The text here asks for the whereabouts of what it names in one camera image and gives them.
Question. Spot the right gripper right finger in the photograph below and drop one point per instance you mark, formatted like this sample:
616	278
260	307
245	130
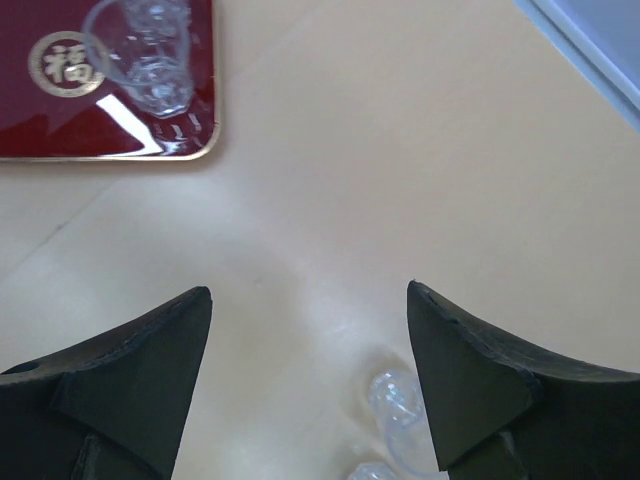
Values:
501	407

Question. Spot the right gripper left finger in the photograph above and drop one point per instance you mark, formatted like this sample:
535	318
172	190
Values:
111	407

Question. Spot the clear faceted glass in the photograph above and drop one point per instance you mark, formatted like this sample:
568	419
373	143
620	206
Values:
148	15
152	67

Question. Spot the red rectangular serving tray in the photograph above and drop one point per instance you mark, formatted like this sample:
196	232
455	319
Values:
56	107

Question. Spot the clear glass right upper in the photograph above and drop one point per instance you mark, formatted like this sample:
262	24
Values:
395	398

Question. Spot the clear glass right lower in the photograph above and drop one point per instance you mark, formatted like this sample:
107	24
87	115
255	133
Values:
372	471

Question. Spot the aluminium table frame rail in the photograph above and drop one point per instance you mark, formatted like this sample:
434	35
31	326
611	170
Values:
601	39

